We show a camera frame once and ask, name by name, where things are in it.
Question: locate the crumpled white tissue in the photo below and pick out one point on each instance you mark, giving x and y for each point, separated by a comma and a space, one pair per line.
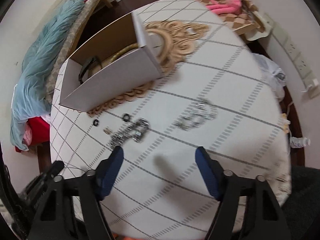
300, 142

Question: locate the white cardboard box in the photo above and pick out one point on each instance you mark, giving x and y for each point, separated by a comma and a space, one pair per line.
120, 80

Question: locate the gold bangle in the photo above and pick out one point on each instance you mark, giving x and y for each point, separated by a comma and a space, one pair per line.
117, 54

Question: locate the small gold earring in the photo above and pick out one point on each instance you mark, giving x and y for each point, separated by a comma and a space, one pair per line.
107, 130

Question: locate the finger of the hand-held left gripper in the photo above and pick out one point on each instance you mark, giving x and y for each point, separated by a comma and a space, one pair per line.
46, 177

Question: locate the white plastic bag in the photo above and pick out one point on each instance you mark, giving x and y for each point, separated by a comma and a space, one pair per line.
267, 70

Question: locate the red cloth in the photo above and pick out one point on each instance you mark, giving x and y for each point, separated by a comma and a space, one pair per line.
37, 128

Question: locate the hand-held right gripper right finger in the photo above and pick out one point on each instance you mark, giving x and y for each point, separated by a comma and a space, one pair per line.
207, 172

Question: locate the white grid tablecloth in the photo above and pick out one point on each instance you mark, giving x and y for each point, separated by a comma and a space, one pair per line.
225, 67

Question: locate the teal fabric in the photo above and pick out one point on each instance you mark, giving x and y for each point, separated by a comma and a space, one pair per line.
42, 62

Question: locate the dark cushion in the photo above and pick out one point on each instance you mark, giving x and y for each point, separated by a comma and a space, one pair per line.
303, 187

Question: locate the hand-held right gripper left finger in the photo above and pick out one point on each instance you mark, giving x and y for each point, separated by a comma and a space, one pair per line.
112, 171

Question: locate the white power strip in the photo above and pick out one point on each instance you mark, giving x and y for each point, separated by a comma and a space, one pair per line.
297, 55

